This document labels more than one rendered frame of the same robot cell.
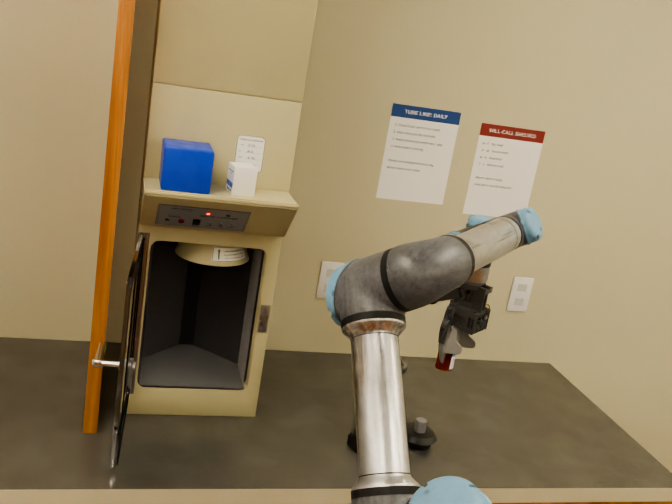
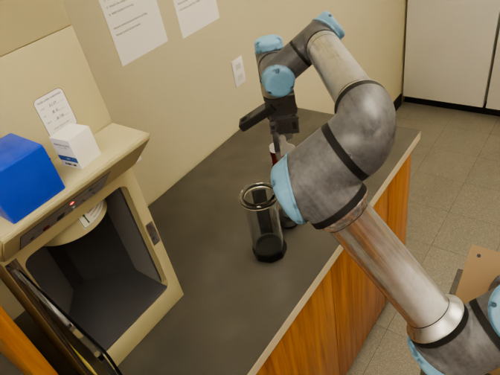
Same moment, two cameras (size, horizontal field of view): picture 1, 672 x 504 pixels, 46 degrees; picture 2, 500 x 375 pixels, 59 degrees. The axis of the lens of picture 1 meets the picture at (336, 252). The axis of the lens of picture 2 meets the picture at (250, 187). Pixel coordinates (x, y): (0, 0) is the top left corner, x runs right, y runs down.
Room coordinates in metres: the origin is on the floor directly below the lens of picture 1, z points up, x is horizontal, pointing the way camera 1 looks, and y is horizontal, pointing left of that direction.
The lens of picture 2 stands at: (0.90, 0.32, 1.91)
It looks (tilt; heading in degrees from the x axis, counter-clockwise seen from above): 38 degrees down; 331
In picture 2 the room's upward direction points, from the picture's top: 12 degrees counter-clockwise
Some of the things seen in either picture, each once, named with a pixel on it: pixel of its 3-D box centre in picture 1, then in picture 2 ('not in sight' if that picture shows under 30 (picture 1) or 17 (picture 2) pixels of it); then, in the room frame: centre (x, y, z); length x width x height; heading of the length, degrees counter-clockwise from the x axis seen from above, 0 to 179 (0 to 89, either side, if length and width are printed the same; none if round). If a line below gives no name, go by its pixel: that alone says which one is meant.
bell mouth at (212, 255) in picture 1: (213, 243); (63, 209); (1.81, 0.29, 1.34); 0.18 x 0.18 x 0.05
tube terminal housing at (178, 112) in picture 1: (203, 246); (53, 217); (1.82, 0.32, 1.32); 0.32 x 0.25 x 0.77; 107
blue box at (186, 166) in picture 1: (185, 165); (12, 176); (1.63, 0.34, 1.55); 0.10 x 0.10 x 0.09; 17
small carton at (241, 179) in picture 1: (241, 178); (75, 146); (1.66, 0.22, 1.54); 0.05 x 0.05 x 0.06; 25
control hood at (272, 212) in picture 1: (218, 213); (76, 193); (1.65, 0.26, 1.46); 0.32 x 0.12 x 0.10; 107
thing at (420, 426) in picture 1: (419, 431); (287, 214); (1.76, -0.27, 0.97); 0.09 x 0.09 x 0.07
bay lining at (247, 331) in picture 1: (197, 298); (77, 257); (1.82, 0.32, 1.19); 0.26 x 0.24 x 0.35; 107
